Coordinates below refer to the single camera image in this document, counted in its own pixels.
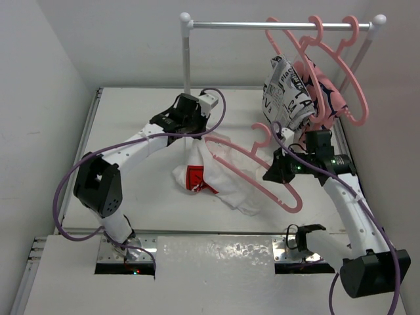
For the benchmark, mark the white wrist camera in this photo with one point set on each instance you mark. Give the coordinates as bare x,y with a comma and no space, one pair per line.
207,102
287,136

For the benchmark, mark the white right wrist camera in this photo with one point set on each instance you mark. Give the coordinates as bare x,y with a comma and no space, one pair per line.
287,136

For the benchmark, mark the aluminium table edge rail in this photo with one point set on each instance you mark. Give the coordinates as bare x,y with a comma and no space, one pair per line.
38,242

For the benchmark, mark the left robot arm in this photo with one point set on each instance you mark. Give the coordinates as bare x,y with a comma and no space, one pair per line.
98,184

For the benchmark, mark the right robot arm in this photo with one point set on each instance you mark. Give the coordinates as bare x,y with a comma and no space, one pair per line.
370,265

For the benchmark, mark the newspaper print shirt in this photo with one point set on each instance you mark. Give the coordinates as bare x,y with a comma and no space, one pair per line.
285,98

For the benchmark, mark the white t shirt red print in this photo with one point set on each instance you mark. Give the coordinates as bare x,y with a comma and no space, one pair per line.
202,173

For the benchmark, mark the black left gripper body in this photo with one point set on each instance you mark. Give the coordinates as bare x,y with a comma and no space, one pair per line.
195,123

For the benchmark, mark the empty pink hanger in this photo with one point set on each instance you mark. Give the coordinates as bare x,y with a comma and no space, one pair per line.
349,75

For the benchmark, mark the white clothes rack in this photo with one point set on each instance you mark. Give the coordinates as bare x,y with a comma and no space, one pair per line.
294,31

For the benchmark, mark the pink patterned shirt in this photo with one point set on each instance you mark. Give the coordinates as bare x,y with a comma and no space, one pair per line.
334,102

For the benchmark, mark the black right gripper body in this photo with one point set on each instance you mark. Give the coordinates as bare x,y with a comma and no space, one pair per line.
289,165

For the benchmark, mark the metal base plate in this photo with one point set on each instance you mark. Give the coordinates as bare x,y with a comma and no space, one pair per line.
144,249

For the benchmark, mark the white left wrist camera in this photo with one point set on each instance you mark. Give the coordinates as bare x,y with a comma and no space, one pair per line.
207,102

